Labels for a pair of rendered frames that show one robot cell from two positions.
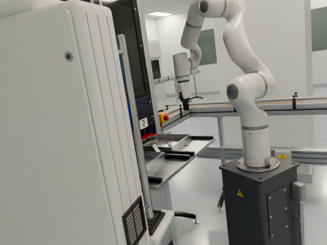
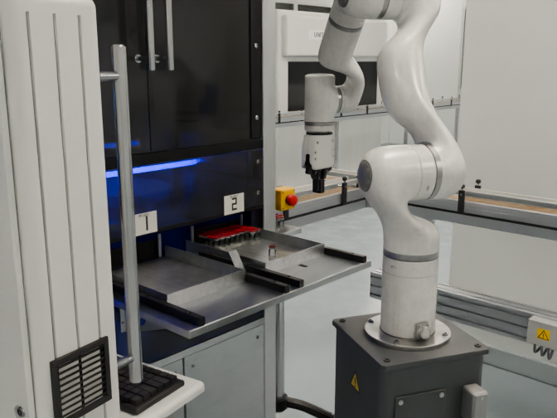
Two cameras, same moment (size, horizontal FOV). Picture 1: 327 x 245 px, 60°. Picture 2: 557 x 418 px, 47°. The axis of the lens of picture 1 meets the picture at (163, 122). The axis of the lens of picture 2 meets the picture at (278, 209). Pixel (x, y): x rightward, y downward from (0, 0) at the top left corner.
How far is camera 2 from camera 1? 0.40 m
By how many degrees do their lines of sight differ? 10
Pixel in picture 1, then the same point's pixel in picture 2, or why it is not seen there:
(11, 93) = not seen: outside the picture
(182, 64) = (319, 98)
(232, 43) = (387, 79)
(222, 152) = not seen: hidden behind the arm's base
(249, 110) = (394, 219)
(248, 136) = (389, 271)
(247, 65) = (415, 128)
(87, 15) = (29, 17)
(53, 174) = not seen: outside the picture
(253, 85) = (405, 170)
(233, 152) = (445, 302)
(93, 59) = (30, 89)
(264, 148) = (418, 302)
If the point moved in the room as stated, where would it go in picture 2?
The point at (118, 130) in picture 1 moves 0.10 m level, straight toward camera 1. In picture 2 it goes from (70, 215) to (46, 231)
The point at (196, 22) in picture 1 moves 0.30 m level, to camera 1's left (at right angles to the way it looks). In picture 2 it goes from (346, 19) to (226, 20)
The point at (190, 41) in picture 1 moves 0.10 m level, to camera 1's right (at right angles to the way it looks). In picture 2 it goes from (333, 55) to (373, 54)
